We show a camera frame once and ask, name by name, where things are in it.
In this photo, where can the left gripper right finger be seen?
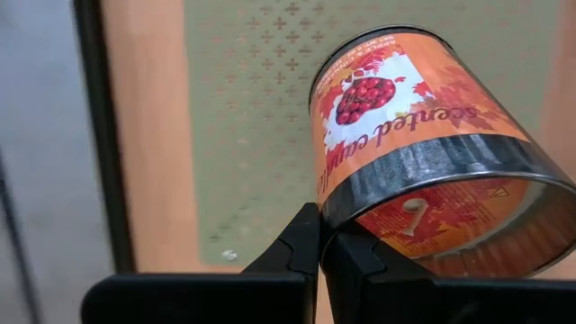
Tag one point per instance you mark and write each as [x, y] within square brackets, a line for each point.
[382, 294]

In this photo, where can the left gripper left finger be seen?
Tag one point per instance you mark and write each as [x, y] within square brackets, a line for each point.
[252, 294]

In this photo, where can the orange scented candle tin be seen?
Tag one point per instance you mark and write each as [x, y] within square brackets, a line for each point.
[405, 135]

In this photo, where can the green perforated metal shelf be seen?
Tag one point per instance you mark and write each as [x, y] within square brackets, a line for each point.
[252, 112]

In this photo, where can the black aluminium table frame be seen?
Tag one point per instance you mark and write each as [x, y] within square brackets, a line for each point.
[101, 135]

